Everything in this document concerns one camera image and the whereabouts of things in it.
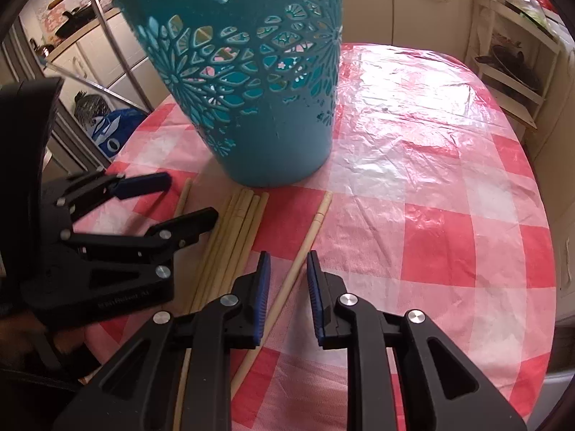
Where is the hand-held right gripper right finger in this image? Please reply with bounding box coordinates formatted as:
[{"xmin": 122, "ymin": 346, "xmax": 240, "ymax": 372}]
[{"xmin": 306, "ymin": 251, "xmax": 527, "ymax": 431}]

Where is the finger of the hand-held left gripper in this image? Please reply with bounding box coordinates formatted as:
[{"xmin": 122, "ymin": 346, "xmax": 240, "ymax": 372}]
[
  {"xmin": 42, "ymin": 167, "xmax": 173, "ymax": 225},
  {"xmin": 27, "ymin": 207, "xmax": 220, "ymax": 325}
]

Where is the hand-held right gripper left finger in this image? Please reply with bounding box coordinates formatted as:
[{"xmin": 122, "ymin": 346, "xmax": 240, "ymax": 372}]
[{"xmin": 54, "ymin": 250, "xmax": 272, "ymax": 431}]

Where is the wooden chopstick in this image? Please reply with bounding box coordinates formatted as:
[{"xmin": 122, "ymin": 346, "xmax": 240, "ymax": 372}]
[
  {"xmin": 230, "ymin": 191, "xmax": 334, "ymax": 390},
  {"xmin": 231, "ymin": 193, "xmax": 270, "ymax": 281},
  {"xmin": 200, "ymin": 189, "xmax": 251, "ymax": 314},
  {"xmin": 173, "ymin": 193, "xmax": 240, "ymax": 431},
  {"xmin": 173, "ymin": 179, "xmax": 194, "ymax": 218},
  {"xmin": 213, "ymin": 194, "xmax": 261, "ymax": 301}
]

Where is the teal cutout plastic basket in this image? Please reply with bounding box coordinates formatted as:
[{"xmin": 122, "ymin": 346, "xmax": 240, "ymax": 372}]
[{"xmin": 111, "ymin": 0, "xmax": 344, "ymax": 188}]

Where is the person's left hand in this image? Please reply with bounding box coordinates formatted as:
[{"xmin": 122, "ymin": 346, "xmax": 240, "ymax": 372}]
[{"xmin": 0, "ymin": 313, "xmax": 50, "ymax": 367}]

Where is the blue white plastic bag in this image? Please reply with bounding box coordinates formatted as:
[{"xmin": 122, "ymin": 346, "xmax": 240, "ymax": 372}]
[{"xmin": 83, "ymin": 108, "xmax": 150, "ymax": 159}]

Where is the cream kitchen base cabinet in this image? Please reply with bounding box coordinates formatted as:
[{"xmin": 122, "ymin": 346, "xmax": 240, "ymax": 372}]
[{"xmin": 42, "ymin": 9, "xmax": 151, "ymax": 115}]

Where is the black frying pan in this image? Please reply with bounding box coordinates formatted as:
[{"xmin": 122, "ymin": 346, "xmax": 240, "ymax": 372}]
[{"xmin": 54, "ymin": 9, "xmax": 98, "ymax": 39}]

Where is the red white checkered tablecloth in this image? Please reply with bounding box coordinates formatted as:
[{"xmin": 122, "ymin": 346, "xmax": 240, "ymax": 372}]
[{"xmin": 83, "ymin": 42, "xmax": 558, "ymax": 431}]

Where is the dark pan with lid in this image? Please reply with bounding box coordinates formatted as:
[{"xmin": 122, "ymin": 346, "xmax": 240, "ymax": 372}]
[{"xmin": 475, "ymin": 44, "xmax": 543, "ymax": 93}]

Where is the tall cream cupboard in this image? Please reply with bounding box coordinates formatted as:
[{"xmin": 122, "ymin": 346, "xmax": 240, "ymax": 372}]
[{"xmin": 341, "ymin": 0, "xmax": 488, "ymax": 51}]

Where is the white shelf rack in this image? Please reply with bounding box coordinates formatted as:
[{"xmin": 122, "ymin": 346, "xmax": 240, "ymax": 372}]
[{"xmin": 465, "ymin": 0, "xmax": 563, "ymax": 132}]

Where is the clear plastic bag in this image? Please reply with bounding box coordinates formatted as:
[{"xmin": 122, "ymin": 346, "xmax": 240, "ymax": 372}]
[{"xmin": 507, "ymin": 0, "xmax": 567, "ymax": 33}]

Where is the chrome metal tube frame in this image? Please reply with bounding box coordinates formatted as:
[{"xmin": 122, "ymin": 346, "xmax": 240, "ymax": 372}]
[{"xmin": 40, "ymin": 0, "xmax": 154, "ymax": 111}]

